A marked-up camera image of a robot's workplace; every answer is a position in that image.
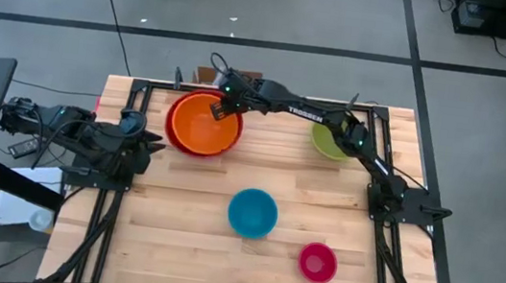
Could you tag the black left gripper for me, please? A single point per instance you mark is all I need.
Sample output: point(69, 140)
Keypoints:
point(140, 152)

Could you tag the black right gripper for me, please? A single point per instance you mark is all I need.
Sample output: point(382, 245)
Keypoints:
point(244, 93)

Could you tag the orange bowl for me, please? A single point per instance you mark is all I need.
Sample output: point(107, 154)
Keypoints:
point(196, 130)

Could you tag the green bowl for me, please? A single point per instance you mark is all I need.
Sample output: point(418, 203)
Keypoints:
point(323, 143)

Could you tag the blue bowl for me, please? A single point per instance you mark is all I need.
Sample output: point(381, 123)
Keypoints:
point(252, 213)

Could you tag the small pink bowl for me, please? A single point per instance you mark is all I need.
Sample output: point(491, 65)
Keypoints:
point(317, 263)

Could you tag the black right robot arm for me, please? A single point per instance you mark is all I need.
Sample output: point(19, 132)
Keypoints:
point(314, 113)

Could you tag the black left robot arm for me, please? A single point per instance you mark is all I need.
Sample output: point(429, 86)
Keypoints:
point(89, 136)

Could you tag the large red bowl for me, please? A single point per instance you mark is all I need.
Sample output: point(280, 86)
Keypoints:
point(168, 126)

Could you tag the brown cardboard box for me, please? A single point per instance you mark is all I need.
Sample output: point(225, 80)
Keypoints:
point(203, 75)

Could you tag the black table clamp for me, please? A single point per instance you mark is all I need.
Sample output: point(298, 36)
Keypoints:
point(177, 78)

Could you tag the black power adapter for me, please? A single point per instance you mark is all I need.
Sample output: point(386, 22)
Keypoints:
point(23, 147)

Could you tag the clear plastic cup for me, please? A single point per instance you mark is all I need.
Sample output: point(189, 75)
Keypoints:
point(40, 220)

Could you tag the white board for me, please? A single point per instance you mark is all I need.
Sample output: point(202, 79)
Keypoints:
point(12, 208)

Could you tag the black equipment box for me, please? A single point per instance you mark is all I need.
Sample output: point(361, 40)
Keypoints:
point(490, 21)

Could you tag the black aluminium table frame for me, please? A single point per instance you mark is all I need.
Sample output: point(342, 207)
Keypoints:
point(158, 84)

